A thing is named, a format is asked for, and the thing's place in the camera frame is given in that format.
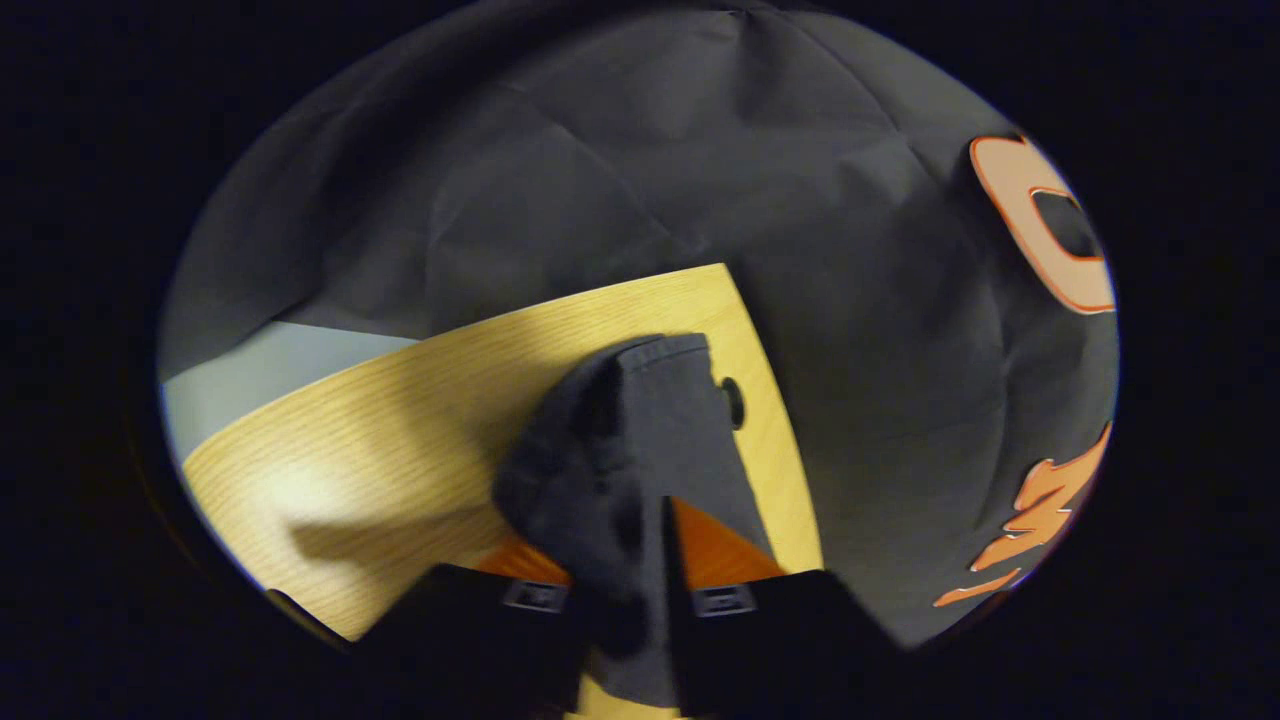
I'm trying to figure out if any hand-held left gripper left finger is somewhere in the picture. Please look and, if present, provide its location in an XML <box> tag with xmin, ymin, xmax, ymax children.
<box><xmin>350</xmin><ymin>533</ymin><xmax>593</xmax><ymax>717</ymax></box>

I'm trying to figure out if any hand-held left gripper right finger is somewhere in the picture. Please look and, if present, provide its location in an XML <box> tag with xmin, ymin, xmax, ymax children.
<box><xmin>661</xmin><ymin>496</ymin><xmax>907</xmax><ymax>717</ymax></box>

